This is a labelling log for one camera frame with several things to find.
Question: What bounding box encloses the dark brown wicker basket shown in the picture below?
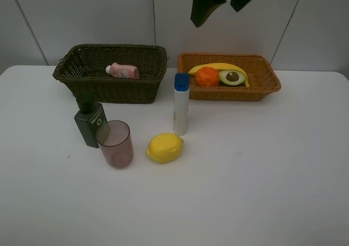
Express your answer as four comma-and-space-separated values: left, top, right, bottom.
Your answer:
53, 44, 167, 104

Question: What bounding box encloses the orange wicker basket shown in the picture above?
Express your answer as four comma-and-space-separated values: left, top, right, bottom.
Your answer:
177, 52, 281, 101

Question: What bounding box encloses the pink bottle white cap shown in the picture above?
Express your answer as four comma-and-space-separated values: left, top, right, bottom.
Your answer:
105, 63, 140, 79

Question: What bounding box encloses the dark green pump bottle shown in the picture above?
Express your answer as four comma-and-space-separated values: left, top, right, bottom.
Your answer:
74, 93, 107, 148

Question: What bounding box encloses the halved avocado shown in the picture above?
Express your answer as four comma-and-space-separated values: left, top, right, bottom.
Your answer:
219, 69, 246, 86

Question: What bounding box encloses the yellow banana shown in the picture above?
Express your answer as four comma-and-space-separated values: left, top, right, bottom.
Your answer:
188, 63, 249, 87

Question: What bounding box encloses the translucent pink plastic cup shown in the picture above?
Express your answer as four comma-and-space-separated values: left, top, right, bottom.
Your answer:
96, 120, 134, 169

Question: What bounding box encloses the white bottle blue cap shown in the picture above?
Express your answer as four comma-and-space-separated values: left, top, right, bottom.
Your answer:
173, 73, 190, 136

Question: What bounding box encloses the orange tangerine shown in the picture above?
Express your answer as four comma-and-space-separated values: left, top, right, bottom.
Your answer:
195, 67, 220, 87

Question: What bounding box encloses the yellow lemon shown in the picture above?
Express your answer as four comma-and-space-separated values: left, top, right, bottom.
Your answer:
146, 133, 184, 163

